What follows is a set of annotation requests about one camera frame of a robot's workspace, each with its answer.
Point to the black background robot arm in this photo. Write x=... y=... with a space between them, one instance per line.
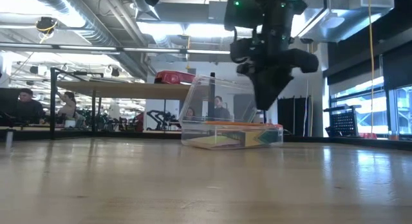
x=161 y=119

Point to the yellow green crayon box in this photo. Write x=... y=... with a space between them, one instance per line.
x=264 y=137

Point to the black perforated rack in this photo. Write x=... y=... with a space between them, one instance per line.
x=344 y=122

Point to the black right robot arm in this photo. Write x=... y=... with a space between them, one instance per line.
x=244 y=11

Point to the red stapler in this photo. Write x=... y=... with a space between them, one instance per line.
x=174 y=77

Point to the clear plastic pencil box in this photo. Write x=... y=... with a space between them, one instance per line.
x=225 y=134

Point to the black monitor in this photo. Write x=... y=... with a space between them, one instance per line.
x=8 y=100

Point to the black metal table frame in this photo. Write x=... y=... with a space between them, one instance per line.
x=128 y=134

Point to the orange pencil pink eraser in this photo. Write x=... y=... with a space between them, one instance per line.
x=241 y=124

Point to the wooden shelf board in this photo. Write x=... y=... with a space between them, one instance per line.
x=128 y=90

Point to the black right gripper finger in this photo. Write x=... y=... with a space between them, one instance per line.
x=270 y=89

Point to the black folding panel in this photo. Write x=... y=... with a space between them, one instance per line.
x=291 y=114

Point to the long ceiling light bar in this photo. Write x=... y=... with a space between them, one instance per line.
x=161 y=51

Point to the black cabinet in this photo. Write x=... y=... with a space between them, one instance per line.
x=239 y=105

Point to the black metal shelf frame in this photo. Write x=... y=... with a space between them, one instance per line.
x=53 y=105

